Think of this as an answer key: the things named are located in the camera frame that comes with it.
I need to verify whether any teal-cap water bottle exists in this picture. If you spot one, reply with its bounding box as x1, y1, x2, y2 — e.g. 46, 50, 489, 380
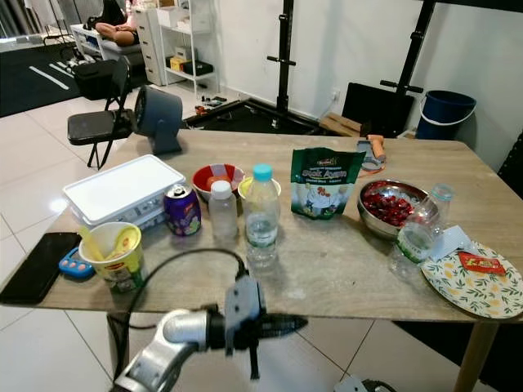
245, 163, 283, 270

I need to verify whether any wooden dining table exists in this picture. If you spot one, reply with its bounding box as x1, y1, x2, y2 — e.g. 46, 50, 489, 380
0, 131, 523, 392

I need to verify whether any small white-cap clear bottle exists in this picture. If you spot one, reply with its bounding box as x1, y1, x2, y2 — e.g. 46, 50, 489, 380
209, 180, 239, 243

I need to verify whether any plain black floor mat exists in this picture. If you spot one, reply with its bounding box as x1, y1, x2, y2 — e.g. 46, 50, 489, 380
392, 320, 523, 392

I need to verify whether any green stock pouch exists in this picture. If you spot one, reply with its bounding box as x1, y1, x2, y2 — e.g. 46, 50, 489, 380
289, 147, 368, 221

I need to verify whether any purple drink can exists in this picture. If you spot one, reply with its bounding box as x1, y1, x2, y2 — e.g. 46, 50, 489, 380
163, 184, 203, 238

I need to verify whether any steel bowl of red food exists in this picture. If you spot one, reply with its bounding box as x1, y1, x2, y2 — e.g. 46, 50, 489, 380
356, 180, 435, 241

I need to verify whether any clear bottle with pale cap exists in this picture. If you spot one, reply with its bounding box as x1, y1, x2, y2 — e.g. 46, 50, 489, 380
389, 184, 455, 279

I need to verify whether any yellow instant noodle cup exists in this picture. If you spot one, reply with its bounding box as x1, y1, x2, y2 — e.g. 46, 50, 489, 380
78, 221, 145, 294

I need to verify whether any white paper napkin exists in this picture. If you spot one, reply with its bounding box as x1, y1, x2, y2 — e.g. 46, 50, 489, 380
433, 226, 476, 263

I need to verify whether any floral print plate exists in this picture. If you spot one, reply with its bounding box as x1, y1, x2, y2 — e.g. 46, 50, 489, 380
421, 243, 523, 320

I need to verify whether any orange and grey gadget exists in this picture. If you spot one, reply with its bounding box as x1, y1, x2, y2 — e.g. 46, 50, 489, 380
356, 135, 388, 175

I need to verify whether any red packet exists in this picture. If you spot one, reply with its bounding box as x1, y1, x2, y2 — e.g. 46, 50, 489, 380
456, 251, 508, 277

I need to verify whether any small wooden box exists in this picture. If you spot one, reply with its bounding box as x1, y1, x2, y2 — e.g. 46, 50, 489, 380
319, 112, 363, 138

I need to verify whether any white lidded food container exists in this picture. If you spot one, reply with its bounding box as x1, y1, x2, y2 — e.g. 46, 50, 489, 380
62, 154, 186, 229

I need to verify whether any blue key fob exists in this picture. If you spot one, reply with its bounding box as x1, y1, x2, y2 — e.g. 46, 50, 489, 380
59, 247, 97, 280

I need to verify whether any black flat panel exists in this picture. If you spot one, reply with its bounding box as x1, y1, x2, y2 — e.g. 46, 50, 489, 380
342, 82, 417, 138

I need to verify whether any grey desk fan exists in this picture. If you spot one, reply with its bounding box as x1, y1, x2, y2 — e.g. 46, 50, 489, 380
133, 85, 186, 156

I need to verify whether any black smartphone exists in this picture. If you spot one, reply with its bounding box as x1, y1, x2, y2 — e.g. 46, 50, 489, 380
1, 232, 82, 306

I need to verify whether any blue plastic bucket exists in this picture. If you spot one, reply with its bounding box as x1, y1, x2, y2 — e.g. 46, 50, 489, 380
414, 90, 478, 142

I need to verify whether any black folding chair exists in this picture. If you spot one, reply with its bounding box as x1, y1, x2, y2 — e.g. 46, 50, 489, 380
67, 56, 137, 171

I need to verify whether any black upright stand pole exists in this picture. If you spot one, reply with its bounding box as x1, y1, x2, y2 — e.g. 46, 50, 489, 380
266, 0, 298, 116

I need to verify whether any black slanted stand pole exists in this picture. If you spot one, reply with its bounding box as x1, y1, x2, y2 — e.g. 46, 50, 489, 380
380, 0, 439, 93

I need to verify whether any black bag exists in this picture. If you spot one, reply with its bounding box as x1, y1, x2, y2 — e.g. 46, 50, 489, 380
72, 59, 124, 103

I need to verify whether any white shelf unit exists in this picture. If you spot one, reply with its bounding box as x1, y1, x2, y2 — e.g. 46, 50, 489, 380
135, 0, 222, 93

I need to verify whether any white bench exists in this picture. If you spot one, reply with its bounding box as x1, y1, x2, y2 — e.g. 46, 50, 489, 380
69, 23, 145, 63

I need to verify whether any black mat with white lines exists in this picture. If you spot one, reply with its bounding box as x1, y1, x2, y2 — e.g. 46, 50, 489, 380
0, 41, 141, 116

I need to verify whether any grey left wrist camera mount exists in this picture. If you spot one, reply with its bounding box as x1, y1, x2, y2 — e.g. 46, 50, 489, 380
222, 275, 267, 354

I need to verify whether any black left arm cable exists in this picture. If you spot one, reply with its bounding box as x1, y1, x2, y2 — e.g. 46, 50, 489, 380
110, 247, 250, 386

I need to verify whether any black stand base frame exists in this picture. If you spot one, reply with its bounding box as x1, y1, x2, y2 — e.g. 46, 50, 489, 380
184, 96, 329, 136

